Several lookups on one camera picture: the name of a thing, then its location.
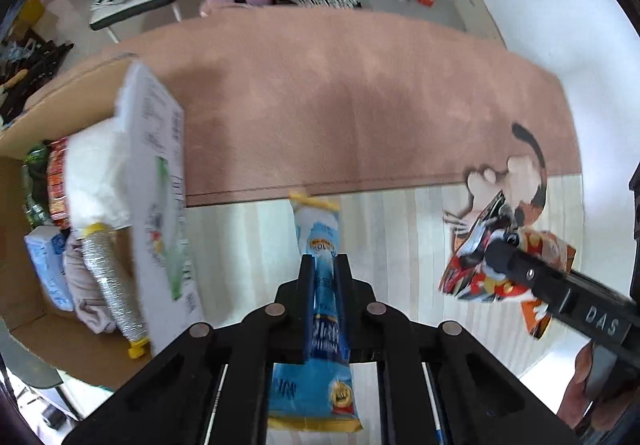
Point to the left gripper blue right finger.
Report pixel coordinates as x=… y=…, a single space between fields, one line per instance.
x=438 y=384

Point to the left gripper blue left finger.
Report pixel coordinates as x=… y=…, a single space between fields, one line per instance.
x=210 y=385

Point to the orange panda snack packet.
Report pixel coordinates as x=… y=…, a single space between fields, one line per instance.
x=468 y=277

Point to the lilac cloth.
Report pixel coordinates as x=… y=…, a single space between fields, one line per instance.
x=89 y=304

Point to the long blue snack packet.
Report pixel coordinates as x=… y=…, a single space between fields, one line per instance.
x=317 y=395

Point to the yellow silver scrubber roll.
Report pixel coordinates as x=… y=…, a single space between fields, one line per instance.
x=116 y=285

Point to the blue tissue pack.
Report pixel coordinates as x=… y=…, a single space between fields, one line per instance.
x=45 y=245

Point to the white soft bag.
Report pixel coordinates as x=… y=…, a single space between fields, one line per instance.
x=95 y=174

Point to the green snack packet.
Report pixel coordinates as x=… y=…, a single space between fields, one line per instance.
x=35 y=186

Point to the red snack packet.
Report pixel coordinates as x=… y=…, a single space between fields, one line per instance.
x=58 y=207

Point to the person's right hand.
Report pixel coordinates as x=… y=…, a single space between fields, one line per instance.
x=574 y=404

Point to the grey round chair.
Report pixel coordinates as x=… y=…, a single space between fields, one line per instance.
x=28 y=367

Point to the pink striped cat mat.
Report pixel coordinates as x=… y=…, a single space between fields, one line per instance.
x=386 y=114

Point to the white bench chair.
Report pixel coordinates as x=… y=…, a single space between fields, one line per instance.
x=106 y=13

